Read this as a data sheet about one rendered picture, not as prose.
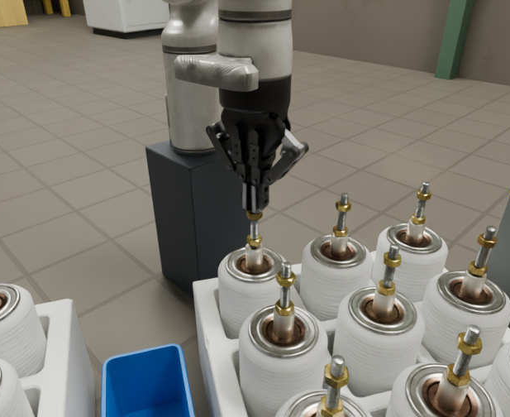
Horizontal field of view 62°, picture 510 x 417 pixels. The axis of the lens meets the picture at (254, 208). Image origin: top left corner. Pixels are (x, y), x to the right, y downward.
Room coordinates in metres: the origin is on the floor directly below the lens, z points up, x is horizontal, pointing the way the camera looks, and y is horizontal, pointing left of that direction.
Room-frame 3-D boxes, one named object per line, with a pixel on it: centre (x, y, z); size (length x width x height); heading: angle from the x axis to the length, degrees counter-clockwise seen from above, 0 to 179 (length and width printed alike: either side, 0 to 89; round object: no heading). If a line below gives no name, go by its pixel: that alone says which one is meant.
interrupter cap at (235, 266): (0.44, 0.00, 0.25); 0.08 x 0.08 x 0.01
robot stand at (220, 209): (0.73, 0.11, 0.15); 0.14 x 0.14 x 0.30; 44
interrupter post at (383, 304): (0.36, -0.14, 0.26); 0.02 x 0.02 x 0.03
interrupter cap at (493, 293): (0.39, -0.26, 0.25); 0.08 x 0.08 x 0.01
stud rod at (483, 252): (0.39, -0.26, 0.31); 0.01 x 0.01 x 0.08
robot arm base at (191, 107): (0.73, 0.11, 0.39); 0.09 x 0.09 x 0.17; 44
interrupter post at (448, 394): (0.24, -0.18, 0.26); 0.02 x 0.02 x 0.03
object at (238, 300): (0.44, 0.00, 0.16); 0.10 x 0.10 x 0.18
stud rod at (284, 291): (0.33, -0.03, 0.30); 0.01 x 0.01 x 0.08
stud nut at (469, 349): (0.24, -0.18, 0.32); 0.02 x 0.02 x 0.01; 12
